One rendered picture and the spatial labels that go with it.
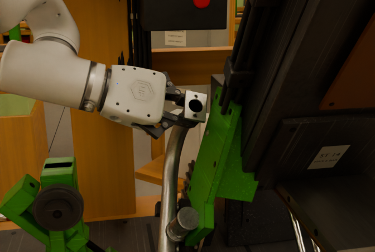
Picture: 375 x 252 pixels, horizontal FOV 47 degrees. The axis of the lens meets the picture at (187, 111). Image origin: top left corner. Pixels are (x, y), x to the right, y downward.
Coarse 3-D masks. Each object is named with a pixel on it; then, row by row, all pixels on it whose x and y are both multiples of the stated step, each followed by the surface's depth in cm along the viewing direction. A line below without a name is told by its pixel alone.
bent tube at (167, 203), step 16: (192, 96) 76; (192, 112) 75; (176, 128) 82; (176, 144) 84; (176, 160) 84; (176, 176) 83; (176, 192) 82; (176, 208) 80; (160, 224) 78; (160, 240) 76
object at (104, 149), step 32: (64, 0) 91; (96, 0) 92; (96, 32) 94; (128, 32) 96; (96, 128) 101; (128, 128) 102; (96, 160) 103; (128, 160) 105; (96, 192) 106; (128, 192) 107
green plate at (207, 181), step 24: (216, 96) 75; (216, 120) 72; (240, 120) 67; (216, 144) 70; (240, 144) 68; (216, 168) 68; (240, 168) 70; (192, 192) 77; (216, 192) 69; (240, 192) 71
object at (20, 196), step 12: (24, 180) 68; (36, 180) 71; (12, 192) 68; (24, 192) 66; (36, 192) 68; (12, 204) 67; (24, 204) 67; (12, 216) 67; (24, 216) 68; (24, 228) 68; (36, 228) 69; (72, 228) 71; (48, 240) 70; (72, 240) 71; (84, 240) 71
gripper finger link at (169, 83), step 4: (168, 84) 78; (172, 84) 78; (176, 88) 78; (172, 96) 78; (176, 96) 77; (180, 96) 77; (172, 100) 79; (176, 100) 78; (180, 100) 78; (176, 104) 79; (180, 104) 79
